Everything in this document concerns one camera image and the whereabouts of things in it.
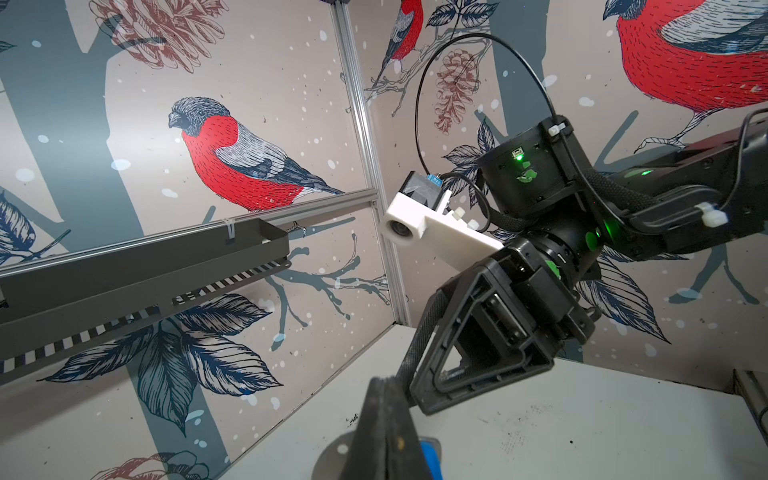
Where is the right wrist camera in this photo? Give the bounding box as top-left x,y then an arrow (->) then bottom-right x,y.
380,171 -> 503,271

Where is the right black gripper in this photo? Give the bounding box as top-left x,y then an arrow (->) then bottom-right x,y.
396,236 -> 599,415

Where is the blue tagged key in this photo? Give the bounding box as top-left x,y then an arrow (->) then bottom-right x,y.
419,437 -> 443,480

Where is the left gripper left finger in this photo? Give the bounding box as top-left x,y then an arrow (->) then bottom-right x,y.
340,378 -> 387,480

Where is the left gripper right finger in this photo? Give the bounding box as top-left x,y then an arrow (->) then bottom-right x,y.
383,378 -> 433,480

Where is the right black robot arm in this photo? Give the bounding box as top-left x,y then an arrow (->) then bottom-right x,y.
384,110 -> 767,414

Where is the horizontal aluminium frame bar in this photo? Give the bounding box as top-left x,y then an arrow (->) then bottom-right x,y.
1,188 -> 380,280

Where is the black hanging basket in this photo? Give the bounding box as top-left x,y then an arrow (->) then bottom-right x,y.
1,220 -> 290,384

